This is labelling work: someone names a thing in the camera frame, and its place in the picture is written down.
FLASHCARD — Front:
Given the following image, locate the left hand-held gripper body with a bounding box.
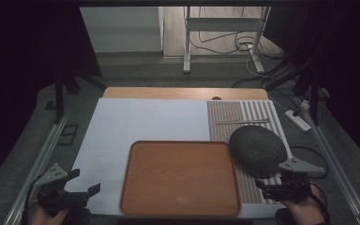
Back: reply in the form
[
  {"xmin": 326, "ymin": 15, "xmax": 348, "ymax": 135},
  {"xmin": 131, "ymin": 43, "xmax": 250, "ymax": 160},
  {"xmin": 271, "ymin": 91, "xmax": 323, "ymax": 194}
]
[{"xmin": 33, "ymin": 162, "xmax": 90, "ymax": 218}]

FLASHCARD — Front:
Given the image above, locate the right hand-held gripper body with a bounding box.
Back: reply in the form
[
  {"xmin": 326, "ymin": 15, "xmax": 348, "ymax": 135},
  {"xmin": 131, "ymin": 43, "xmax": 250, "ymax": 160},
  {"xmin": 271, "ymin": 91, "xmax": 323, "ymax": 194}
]
[{"xmin": 277, "ymin": 157, "xmax": 326, "ymax": 203}]

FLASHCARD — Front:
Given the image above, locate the dark grey round plate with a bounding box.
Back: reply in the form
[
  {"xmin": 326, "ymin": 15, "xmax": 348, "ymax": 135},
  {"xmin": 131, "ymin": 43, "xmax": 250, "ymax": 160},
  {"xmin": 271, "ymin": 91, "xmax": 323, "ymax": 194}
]
[{"xmin": 228, "ymin": 125, "xmax": 289, "ymax": 180}]

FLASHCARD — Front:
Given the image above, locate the person's left hand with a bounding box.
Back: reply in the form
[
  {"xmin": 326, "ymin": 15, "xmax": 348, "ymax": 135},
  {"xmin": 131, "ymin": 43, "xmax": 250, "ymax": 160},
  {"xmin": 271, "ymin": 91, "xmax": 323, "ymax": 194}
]
[{"xmin": 29, "ymin": 206, "xmax": 70, "ymax": 225}]

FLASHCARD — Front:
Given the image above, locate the person's right hand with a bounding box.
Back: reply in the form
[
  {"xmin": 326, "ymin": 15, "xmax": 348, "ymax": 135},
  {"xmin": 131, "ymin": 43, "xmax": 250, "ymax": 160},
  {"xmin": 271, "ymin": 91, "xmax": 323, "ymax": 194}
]
[{"xmin": 279, "ymin": 185, "xmax": 330, "ymax": 225}]

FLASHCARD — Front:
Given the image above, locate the silver metal knife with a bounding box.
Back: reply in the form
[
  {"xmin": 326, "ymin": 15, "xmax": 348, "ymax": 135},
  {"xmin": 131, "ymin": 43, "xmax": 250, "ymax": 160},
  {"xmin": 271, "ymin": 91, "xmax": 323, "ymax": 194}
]
[{"xmin": 214, "ymin": 117, "xmax": 271, "ymax": 126}]

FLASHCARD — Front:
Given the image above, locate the white power strip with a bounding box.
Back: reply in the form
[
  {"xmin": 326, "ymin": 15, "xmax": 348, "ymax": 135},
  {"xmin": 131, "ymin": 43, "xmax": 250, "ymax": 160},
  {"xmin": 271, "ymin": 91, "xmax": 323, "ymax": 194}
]
[{"xmin": 283, "ymin": 108, "xmax": 313, "ymax": 133}]

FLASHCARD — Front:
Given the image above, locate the striped woven placemat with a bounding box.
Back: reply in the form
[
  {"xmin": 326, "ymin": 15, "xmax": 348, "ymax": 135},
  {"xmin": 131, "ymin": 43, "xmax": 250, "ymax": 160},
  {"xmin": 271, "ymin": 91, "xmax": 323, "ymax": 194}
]
[{"xmin": 205, "ymin": 99, "xmax": 294, "ymax": 205}]

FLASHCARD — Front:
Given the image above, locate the black stand leg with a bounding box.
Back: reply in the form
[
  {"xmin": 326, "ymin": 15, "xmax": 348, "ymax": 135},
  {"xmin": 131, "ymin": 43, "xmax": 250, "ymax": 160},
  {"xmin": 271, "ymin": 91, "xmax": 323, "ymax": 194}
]
[
  {"xmin": 53, "ymin": 70, "xmax": 109, "ymax": 126},
  {"xmin": 263, "ymin": 62, "xmax": 324, "ymax": 127}
]

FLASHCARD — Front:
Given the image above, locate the brown wooden tray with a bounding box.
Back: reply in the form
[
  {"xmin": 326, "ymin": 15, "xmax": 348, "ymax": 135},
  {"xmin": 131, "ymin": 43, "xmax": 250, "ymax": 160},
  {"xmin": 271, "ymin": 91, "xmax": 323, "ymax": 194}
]
[{"xmin": 119, "ymin": 140, "xmax": 242, "ymax": 218}]

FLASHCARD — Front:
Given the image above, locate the white board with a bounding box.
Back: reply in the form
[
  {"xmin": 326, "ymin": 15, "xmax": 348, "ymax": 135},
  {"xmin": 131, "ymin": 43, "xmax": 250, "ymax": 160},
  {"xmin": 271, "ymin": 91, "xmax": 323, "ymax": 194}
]
[{"xmin": 65, "ymin": 97, "xmax": 295, "ymax": 219}]

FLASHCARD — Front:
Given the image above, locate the light wooden table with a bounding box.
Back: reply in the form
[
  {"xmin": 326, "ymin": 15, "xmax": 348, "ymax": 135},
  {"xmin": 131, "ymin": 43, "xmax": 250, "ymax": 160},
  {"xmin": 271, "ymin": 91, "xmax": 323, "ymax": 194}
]
[{"xmin": 101, "ymin": 86, "xmax": 270, "ymax": 101}]

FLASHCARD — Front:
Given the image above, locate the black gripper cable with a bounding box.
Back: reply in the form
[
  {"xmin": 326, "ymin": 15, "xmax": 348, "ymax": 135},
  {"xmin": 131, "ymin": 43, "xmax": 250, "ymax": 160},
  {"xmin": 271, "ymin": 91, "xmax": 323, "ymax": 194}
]
[
  {"xmin": 289, "ymin": 144, "xmax": 330, "ymax": 180},
  {"xmin": 21, "ymin": 173, "xmax": 47, "ymax": 225}
]

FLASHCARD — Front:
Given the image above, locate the aluminium rail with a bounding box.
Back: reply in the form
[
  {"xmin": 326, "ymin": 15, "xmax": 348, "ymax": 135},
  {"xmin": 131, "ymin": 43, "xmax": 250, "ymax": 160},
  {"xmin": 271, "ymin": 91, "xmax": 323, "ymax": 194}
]
[
  {"xmin": 1, "ymin": 111, "xmax": 70, "ymax": 225},
  {"xmin": 293, "ymin": 97, "xmax": 360, "ymax": 225}
]

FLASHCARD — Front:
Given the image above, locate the black square floor bracket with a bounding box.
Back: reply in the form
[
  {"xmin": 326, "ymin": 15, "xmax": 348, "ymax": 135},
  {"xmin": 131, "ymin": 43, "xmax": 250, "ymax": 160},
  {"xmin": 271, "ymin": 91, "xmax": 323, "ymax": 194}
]
[{"xmin": 56, "ymin": 123, "xmax": 81, "ymax": 147}]

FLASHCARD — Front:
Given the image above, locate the tangle of floor cables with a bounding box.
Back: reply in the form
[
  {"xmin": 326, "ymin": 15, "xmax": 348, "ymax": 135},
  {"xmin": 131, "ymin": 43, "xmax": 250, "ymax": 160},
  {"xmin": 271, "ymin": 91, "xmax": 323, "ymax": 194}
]
[{"xmin": 188, "ymin": 6, "xmax": 298, "ymax": 89}]

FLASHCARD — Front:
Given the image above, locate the white metal stand frame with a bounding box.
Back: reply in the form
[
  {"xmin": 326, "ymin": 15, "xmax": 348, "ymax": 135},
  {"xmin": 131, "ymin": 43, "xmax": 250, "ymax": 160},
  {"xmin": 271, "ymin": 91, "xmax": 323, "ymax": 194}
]
[{"xmin": 182, "ymin": 6, "xmax": 272, "ymax": 75}]

